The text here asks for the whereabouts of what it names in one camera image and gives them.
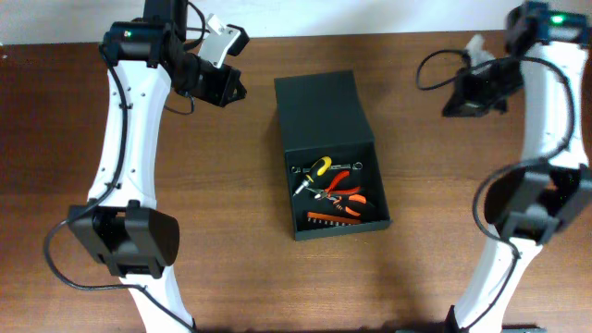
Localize yellow black stubby screwdriver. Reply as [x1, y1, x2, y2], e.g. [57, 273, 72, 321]
[293, 156, 332, 196]

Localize silver ring wrench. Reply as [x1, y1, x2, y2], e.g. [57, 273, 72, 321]
[290, 162, 364, 174]

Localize red handled side cutters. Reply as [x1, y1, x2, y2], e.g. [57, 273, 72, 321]
[309, 170, 362, 200]

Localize dark green box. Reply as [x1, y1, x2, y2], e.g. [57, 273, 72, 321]
[274, 70, 392, 241]

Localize orange black long-nose pliers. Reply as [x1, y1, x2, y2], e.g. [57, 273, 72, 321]
[327, 194, 374, 217]

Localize orange screwdriver bit holder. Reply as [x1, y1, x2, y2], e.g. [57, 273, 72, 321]
[306, 212, 361, 227]

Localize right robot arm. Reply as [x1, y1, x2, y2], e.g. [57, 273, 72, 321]
[442, 1, 591, 332]

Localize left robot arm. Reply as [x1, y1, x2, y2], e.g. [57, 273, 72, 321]
[67, 1, 250, 332]

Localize left black cable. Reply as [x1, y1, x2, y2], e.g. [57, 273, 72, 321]
[43, 41, 198, 333]

